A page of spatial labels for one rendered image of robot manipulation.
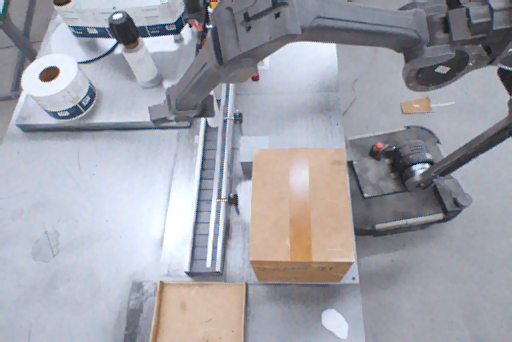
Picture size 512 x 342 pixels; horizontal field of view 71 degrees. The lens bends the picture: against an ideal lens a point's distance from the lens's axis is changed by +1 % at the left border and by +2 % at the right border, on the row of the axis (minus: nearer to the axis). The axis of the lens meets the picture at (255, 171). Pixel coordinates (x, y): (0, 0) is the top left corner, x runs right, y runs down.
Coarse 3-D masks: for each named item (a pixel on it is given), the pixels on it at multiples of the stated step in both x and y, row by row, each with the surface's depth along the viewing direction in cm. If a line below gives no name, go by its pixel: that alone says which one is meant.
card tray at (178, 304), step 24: (168, 288) 109; (192, 288) 109; (216, 288) 108; (240, 288) 107; (168, 312) 106; (192, 312) 106; (216, 312) 105; (240, 312) 104; (168, 336) 103; (192, 336) 103; (216, 336) 102; (240, 336) 102
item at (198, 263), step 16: (224, 112) 132; (208, 128) 129; (224, 128) 129; (208, 144) 126; (224, 144) 126; (208, 160) 123; (208, 176) 120; (208, 192) 118; (208, 208) 115; (208, 224) 113; (192, 256) 108
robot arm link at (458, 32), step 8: (464, 8) 63; (432, 16) 64; (440, 16) 64; (448, 16) 63; (456, 16) 63; (464, 16) 63; (432, 24) 64; (440, 24) 64; (448, 24) 64; (456, 24) 63; (464, 24) 63; (432, 32) 64; (440, 32) 64; (448, 32) 65; (456, 32) 63; (464, 32) 63; (432, 40) 64; (440, 40) 64; (448, 40) 64; (456, 40) 63; (464, 40) 64
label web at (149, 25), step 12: (180, 0) 140; (204, 0) 153; (132, 12) 136; (144, 12) 137; (156, 12) 137; (168, 12) 137; (180, 12) 142; (144, 24) 142; (156, 24) 142; (168, 24) 142; (180, 24) 145; (144, 36) 147; (156, 36) 147
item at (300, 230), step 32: (256, 160) 94; (288, 160) 93; (320, 160) 93; (256, 192) 90; (288, 192) 89; (320, 192) 89; (256, 224) 86; (288, 224) 86; (320, 224) 85; (256, 256) 83; (288, 256) 82; (320, 256) 81; (352, 256) 81
